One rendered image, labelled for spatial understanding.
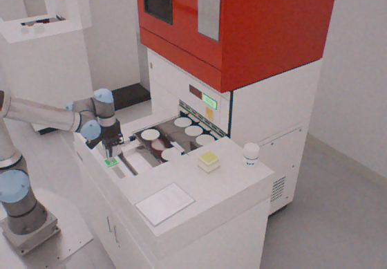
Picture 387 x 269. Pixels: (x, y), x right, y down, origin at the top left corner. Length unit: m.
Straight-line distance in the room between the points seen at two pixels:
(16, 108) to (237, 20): 0.93
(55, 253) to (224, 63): 1.06
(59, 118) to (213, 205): 0.68
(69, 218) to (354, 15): 2.37
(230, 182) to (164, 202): 0.30
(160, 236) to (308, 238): 1.53
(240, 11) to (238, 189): 0.76
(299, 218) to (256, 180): 1.26
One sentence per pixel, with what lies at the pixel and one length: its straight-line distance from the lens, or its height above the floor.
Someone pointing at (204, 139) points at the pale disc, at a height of 0.90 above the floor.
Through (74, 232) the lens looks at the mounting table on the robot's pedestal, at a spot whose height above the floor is 0.82.
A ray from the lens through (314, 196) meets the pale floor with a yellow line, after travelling 3.02.
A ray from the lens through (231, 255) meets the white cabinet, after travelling 1.84.
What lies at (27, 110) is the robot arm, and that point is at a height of 1.41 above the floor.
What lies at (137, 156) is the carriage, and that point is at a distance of 1.86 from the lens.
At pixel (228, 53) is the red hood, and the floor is 1.42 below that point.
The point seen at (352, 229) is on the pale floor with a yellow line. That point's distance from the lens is 2.88.
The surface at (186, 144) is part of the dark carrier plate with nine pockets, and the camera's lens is 1.89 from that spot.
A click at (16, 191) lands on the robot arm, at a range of 1.48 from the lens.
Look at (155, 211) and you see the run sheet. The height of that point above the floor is 0.97.
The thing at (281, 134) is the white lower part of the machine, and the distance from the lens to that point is 2.21.
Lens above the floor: 2.03
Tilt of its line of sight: 33 degrees down
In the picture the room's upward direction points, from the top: straight up
